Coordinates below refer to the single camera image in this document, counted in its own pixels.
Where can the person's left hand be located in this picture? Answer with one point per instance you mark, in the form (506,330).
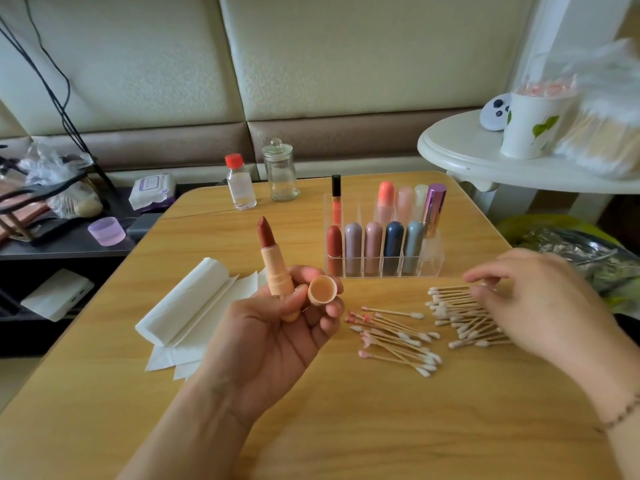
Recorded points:
(260,350)

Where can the person's right hand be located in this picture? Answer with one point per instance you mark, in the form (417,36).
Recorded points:
(530,305)

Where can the pile of cotton swabs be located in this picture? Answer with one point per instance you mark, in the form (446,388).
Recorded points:
(470,315)

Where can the stack of white tissues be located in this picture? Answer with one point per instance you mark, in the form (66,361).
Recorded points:
(190,325)

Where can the beige lipstick cap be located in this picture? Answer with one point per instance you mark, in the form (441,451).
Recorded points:
(323,290)

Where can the white tissue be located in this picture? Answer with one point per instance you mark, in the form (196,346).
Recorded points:
(183,302)

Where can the red lipstick beige tube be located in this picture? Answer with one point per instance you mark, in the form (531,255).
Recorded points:
(273,260)

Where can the red lipstick grey-blue tube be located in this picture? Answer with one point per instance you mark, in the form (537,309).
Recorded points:
(413,250)

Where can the clear acrylic lipstick organizer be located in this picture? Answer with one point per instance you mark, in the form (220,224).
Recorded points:
(420,230)

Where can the red lipstick mauve tube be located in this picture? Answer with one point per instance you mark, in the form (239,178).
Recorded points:
(353,250)

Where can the red lipstick navy tube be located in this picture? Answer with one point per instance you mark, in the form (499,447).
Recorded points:
(393,250)

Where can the red lipstick dusty pink tube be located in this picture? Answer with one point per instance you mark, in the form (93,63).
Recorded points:
(373,250)

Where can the person's left forearm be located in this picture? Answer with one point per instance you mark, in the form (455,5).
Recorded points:
(180,450)

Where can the person's right forearm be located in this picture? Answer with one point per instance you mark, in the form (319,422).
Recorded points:
(620,415)

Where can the yellow-green bin with bag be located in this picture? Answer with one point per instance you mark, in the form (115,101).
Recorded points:
(580,255)

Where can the clear bottle red cap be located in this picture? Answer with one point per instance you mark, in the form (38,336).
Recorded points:
(240,183)

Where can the white round side table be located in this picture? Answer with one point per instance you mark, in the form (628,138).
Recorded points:
(460,150)

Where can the glass jar with lid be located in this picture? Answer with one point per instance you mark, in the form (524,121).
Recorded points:
(280,173)

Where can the white mug green leaf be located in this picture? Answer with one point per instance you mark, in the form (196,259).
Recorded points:
(530,125)

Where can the wet wipes pack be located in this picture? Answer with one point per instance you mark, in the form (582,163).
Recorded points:
(153,192)

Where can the small purple plastic cup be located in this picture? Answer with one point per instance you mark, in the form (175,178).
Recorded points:
(107,232)

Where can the white panda figure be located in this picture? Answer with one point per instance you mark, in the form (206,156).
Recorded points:
(495,113)

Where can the white power bank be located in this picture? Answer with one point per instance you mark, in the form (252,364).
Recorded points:
(57,295)

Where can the black low shelf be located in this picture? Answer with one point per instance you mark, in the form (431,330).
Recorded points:
(65,253)

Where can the crumpled clear plastic bag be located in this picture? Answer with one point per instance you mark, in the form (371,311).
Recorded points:
(48,165)

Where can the pink tray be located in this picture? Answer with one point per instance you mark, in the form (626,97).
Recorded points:
(8,215)

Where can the beige padded backrest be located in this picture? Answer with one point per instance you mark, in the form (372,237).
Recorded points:
(380,50)

